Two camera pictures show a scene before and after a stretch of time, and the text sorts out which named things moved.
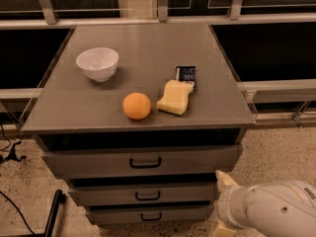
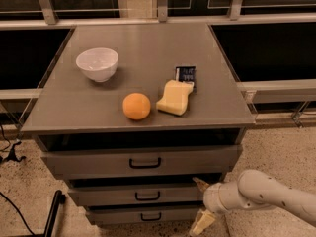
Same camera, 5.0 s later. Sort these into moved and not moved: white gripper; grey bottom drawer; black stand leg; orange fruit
Moved: white gripper
Not moved: black stand leg; grey bottom drawer; orange fruit
